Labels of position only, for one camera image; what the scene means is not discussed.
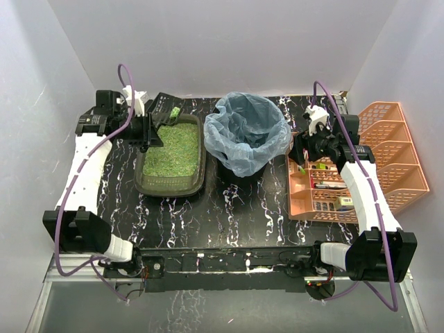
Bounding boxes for orange file rack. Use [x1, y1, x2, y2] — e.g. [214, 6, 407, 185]
[359, 101, 429, 214]

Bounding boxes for blue plastic bag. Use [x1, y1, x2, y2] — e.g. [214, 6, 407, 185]
[203, 92, 292, 178]

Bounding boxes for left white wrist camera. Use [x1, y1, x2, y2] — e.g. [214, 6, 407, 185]
[122, 85, 149, 117]

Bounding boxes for green litter pellets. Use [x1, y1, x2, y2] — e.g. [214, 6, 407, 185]
[142, 123, 199, 177]

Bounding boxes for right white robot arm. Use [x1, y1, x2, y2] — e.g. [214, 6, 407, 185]
[289, 112, 418, 283]

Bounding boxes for dark green litter box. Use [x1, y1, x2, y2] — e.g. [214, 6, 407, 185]
[134, 114, 206, 197]

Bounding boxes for black litter scoop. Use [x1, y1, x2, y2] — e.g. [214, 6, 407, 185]
[148, 92, 185, 129]

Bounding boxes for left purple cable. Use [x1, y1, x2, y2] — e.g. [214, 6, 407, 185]
[53, 63, 137, 302]

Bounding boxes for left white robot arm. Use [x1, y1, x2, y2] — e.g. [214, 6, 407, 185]
[42, 86, 154, 263]

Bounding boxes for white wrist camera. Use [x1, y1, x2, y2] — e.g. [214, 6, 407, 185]
[122, 85, 149, 117]
[303, 105, 331, 136]

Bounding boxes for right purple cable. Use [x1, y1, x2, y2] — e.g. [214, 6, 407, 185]
[310, 80, 400, 312]

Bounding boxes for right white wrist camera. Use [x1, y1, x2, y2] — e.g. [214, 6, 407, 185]
[303, 105, 331, 136]

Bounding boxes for orange desk organizer tray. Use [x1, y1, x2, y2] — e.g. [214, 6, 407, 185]
[286, 158, 357, 223]

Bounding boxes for purple cable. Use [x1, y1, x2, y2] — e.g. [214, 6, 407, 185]
[310, 80, 400, 312]
[53, 63, 137, 302]

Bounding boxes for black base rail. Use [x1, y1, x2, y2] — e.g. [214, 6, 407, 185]
[102, 246, 346, 300]

